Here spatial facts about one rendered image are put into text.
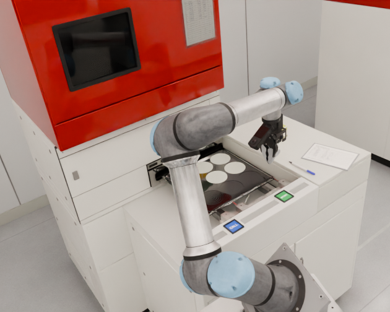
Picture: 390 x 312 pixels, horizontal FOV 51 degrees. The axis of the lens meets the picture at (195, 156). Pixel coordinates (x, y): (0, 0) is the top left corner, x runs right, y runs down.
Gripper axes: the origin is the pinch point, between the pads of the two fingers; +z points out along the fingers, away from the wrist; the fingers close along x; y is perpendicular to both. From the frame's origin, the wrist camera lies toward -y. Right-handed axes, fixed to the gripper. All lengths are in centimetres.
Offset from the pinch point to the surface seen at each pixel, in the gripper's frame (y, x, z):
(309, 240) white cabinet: 5.3, -18.0, 36.0
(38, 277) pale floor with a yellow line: -83, 127, 103
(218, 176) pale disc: -7.5, 23.9, 14.6
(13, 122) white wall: -48, 198, 27
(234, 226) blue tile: -30.6, -10.5, 8.0
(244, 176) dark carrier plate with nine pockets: 0.5, 15.0, 14.8
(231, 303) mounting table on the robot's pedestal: -48, -25, 22
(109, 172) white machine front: -48, 49, 2
